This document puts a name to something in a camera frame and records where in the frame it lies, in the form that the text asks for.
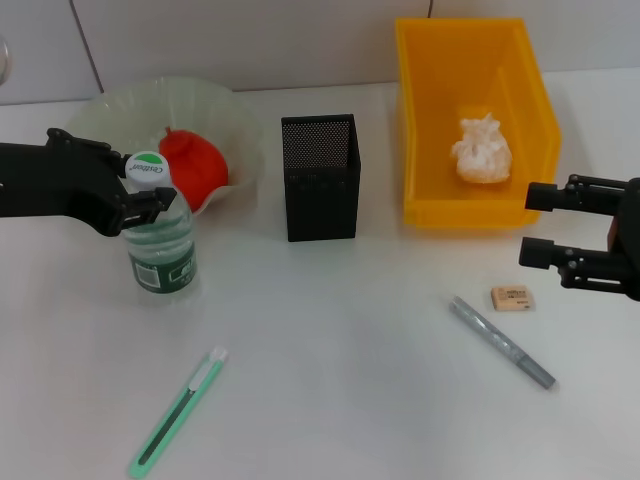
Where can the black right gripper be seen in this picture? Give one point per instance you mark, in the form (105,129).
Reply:
(630,240)

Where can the pale green glass fruit plate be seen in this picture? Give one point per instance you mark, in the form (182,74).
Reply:
(125,110)

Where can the black mesh pen holder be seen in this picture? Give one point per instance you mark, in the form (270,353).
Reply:
(325,200)

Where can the white paper ball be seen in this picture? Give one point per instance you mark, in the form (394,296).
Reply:
(482,155)

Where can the clear green-label water bottle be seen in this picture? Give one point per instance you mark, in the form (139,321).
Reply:
(160,255)

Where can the beige eraser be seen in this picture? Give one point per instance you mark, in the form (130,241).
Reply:
(510,298)

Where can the orange fruit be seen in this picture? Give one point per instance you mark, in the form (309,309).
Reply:
(200,170)

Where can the green utility knife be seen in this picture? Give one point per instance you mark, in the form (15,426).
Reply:
(170,415)

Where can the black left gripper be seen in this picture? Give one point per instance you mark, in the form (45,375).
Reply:
(60,180)

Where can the yellow plastic bin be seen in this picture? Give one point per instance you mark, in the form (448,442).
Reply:
(435,150)

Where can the grey pen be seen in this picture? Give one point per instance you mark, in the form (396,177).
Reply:
(500,340)

